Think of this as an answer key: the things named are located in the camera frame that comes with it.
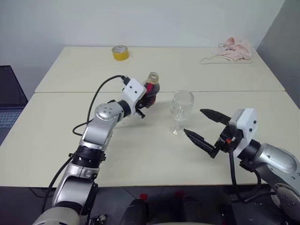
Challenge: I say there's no dark laptop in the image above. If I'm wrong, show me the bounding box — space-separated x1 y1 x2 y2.
0 65 29 147

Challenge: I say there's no clear wine glass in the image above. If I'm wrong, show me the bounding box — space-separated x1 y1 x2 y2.
169 90 195 137

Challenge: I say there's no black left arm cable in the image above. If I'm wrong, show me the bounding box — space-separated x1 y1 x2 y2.
41 74 129 213

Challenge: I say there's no white clothes hanger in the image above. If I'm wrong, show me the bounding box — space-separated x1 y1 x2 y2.
200 55 255 65

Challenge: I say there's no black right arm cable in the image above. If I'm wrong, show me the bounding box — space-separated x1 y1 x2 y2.
228 140 277 203

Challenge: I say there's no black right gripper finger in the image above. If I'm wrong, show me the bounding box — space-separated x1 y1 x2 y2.
200 108 232 125
183 128 220 160

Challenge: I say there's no pink cloth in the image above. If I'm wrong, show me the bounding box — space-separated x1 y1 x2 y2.
212 37 253 61

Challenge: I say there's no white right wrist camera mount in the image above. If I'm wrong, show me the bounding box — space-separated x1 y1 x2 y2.
229 108 258 160

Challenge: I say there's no clear bottle with red label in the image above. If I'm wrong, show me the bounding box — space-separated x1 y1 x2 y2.
142 72 162 110

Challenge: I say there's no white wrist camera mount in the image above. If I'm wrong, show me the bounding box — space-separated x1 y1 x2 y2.
229 108 258 160
122 78 147 117

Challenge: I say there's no dark rounded shape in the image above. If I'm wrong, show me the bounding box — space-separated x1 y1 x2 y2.
123 198 150 225

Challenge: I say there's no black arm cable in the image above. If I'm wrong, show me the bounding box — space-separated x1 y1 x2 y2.
228 140 277 203
41 74 129 213

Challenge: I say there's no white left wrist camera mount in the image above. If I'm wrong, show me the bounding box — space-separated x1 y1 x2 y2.
122 78 147 117

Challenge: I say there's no yellow tape roll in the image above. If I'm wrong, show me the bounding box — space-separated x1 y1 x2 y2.
111 45 130 61

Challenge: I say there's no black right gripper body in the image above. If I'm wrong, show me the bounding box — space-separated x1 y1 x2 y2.
213 123 244 154

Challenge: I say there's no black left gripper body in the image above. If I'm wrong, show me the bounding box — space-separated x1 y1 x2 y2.
135 95 147 120

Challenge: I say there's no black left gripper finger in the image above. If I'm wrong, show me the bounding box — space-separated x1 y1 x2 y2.
142 96 157 110

